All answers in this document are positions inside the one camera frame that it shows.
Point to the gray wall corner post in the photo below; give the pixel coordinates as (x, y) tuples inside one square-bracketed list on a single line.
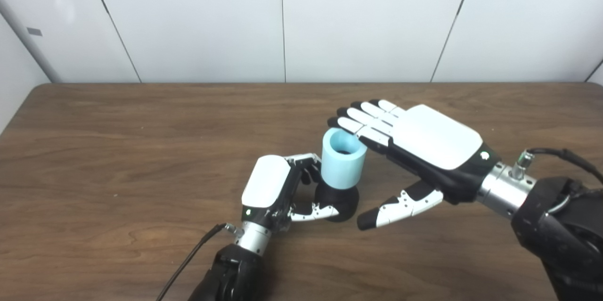
[(28, 42)]

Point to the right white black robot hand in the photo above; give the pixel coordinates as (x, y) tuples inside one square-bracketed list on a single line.
[(433, 136)]

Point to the small gray wall label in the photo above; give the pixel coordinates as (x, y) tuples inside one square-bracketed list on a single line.
[(34, 31)]

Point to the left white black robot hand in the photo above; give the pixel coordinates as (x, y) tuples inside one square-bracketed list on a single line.
[(266, 183)]

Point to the black flared nozzle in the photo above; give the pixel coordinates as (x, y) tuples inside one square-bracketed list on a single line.
[(341, 202)]

